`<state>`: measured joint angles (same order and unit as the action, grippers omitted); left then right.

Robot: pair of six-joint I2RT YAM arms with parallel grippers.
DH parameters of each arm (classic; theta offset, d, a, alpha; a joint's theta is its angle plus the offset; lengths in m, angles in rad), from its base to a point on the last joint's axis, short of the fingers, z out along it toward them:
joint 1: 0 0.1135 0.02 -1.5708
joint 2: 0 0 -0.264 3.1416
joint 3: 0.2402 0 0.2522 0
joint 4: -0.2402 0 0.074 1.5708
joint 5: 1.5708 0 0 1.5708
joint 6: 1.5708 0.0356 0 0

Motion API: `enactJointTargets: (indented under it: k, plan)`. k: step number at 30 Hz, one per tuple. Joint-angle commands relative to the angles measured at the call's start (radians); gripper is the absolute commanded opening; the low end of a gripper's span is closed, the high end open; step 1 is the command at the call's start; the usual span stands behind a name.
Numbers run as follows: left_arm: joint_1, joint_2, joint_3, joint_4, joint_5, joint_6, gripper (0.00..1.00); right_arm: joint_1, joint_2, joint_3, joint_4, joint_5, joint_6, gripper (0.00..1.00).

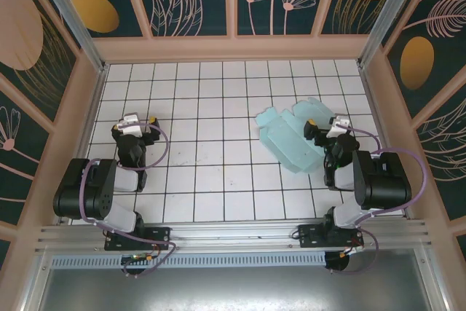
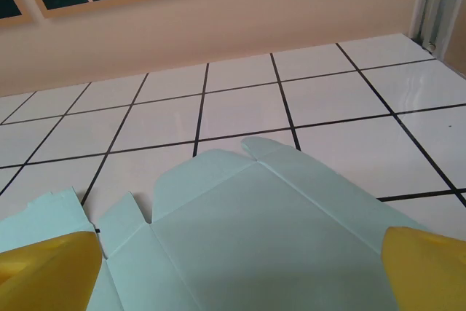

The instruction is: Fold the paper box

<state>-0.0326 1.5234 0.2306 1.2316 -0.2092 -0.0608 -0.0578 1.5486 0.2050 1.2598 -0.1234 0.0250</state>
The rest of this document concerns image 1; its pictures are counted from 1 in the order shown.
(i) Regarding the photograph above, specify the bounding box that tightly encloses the light blue cloth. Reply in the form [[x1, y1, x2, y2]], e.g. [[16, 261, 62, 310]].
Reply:
[[254, 96, 338, 174]]

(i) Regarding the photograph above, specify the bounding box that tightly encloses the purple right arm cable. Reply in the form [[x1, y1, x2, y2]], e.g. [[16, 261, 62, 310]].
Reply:
[[329, 124, 428, 275]]

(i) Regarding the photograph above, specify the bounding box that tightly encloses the yellow connector with wires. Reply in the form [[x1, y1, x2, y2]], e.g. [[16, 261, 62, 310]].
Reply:
[[338, 247, 365, 258]]

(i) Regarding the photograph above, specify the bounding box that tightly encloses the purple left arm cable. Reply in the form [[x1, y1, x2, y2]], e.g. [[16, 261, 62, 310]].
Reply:
[[79, 123, 178, 278]]

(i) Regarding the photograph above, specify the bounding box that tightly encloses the green circuit board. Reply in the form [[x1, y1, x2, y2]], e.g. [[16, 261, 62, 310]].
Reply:
[[121, 252, 157, 265]]

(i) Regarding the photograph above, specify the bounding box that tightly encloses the slotted grey cable duct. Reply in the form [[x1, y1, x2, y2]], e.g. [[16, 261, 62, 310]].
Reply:
[[50, 251, 327, 269]]

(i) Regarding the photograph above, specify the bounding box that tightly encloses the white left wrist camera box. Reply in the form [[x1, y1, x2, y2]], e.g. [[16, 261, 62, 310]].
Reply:
[[119, 113, 147, 135]]

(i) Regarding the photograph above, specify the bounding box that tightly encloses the aluminium frame post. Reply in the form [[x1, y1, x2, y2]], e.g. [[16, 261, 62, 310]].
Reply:
[[31, 0, 110, 74], [356, 0, 429, 70]]

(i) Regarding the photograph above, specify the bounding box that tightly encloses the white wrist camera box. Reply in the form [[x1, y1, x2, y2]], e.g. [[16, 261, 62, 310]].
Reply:
[[119, 113, 147, 135], [326, 114, 351, 140]]

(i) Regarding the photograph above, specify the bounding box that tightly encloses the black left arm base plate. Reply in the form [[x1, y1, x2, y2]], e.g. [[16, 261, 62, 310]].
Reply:
[[104, 226, 172, 252]]

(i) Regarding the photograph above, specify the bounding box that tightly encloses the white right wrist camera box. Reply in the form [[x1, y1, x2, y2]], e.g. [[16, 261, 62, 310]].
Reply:
[[326, 114, 351, 140]]

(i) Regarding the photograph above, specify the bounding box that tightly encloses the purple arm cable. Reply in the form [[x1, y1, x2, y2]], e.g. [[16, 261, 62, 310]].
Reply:
[[79, 123, 178, 278], [329, 124, 428, 275]]

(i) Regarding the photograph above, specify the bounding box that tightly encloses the grey metal sheet panel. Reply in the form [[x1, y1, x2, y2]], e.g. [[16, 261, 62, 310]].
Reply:
[[21, 247, 449, 311]]

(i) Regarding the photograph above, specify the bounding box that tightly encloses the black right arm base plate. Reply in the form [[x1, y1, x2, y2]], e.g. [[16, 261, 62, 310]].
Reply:
[[297, 224, 365, 250]]

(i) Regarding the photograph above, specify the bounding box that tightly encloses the aluminium mounting rail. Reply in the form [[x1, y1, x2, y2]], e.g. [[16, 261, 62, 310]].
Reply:
[[34, 220, 436, 253]]

